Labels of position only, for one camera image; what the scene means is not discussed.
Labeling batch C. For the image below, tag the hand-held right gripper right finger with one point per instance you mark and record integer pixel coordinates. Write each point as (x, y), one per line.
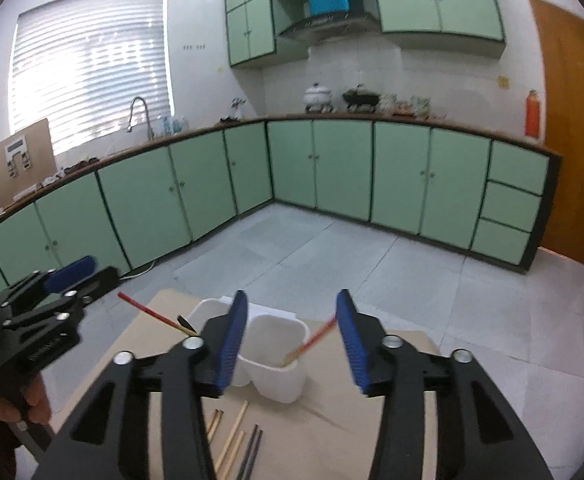
(352, 345)

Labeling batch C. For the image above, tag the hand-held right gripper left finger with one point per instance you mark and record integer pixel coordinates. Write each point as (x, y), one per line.
(232, 345)

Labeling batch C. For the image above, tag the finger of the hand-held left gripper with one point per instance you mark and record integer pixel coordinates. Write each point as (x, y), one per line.
(97, 280)
(72, 270)

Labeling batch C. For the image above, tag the white two-compartment utensil holder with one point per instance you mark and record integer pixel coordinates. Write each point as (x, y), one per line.
(282, 380)

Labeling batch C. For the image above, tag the plain bamboo chopstick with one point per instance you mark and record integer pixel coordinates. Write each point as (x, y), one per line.
(216, 425)
(211, 426)

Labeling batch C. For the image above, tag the person's left hand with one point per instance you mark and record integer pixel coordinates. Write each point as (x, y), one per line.
(37, 402)

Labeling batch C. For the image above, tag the brown board with white label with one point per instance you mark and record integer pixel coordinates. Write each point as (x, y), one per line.
(32, 175)

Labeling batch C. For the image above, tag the metal kitchen faucet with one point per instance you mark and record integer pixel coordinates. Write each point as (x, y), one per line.
(148, 120)

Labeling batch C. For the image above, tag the green base kitchen cabinets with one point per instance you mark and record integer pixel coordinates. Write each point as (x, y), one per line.
(342, 170)

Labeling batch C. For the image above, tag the green drawer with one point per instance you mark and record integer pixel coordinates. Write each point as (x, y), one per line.
(501, 242)
(510, 206)
(517, 167)

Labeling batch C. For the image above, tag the white window blind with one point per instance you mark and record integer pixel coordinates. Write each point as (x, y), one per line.
(87, 70)

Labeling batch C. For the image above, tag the black wok with lid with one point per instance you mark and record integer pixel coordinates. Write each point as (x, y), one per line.
(361, 97)

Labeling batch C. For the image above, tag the patterned glass jar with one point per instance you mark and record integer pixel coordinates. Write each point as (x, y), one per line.
(421, 105)

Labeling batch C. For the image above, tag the white cooking pot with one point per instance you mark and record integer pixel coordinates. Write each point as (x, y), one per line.
(318, 96)

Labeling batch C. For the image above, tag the orange thermos bottle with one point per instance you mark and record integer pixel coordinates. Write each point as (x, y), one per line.
(532, 115)

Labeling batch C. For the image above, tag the wooden door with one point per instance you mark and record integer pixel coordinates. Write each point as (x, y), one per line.
(571, 135)

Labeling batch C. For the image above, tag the black range hood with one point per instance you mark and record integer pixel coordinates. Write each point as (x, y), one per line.
(327, 25)

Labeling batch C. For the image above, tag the wall hooks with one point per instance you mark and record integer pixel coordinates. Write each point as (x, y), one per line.
(194, 47)

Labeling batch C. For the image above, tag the green wall cabinet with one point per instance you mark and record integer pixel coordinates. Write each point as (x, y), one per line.
(436, 0)
(252, 20)

